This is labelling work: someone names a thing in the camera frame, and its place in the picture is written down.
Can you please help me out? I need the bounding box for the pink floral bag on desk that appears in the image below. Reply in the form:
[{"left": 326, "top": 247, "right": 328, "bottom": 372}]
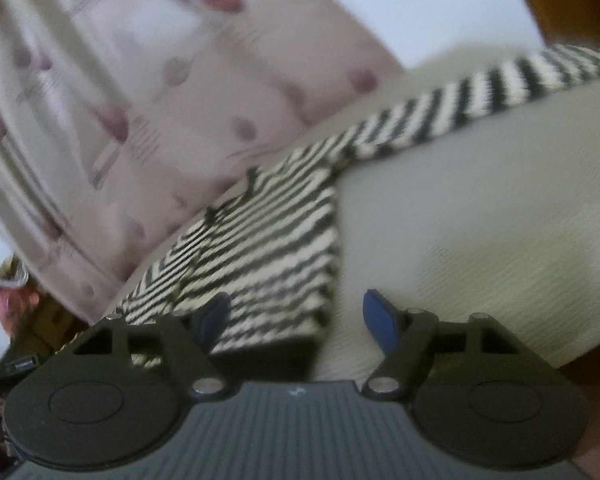
[{"left": 0, "top": 255, "right": 43, "bottom": 339}]

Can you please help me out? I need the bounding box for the black white striped knit sweater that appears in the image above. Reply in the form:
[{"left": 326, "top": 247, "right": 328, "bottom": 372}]
[{"left": 117, "top": 44, "right": 600, "bottom": 354}]

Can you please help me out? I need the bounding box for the brown wooden desk with drawers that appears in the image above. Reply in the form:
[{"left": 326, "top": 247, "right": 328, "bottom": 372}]
[{"left": 0, "top": 303, "right": 92, "bottom": 470}]

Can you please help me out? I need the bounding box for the pink leaf-print curtain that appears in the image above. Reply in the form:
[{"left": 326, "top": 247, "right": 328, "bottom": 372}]
[{"left": 0, "top": 0, "right": 402, "bottom": 322}]

